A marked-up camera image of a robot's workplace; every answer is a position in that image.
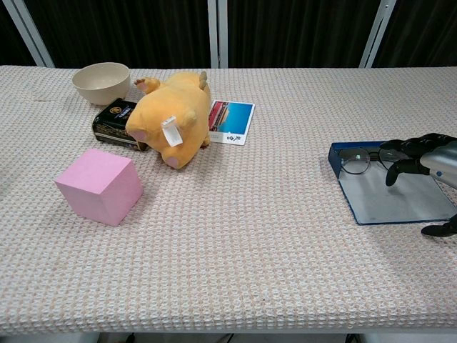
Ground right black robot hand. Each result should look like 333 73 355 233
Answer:
378 133 457 237

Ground black-framed eyeglasses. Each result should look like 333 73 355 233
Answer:
337 146 408 176

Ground blue tray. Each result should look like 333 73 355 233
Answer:
328 141 457 226

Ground black tin box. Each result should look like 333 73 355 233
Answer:
91 99 149 152

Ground photo postcard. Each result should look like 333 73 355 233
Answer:
207 99 256 146

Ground woven beige tablecloth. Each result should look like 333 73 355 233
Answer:
0 65 457 335

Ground yellow plush toy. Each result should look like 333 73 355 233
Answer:
125 71 211 169

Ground pink cube block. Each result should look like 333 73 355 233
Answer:
54 148 144 227

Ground beige bowl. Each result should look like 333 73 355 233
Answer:
72 62 131 106

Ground white metal frame post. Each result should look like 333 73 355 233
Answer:
359 0 397 69
207 0 229 69
0 0 55 68

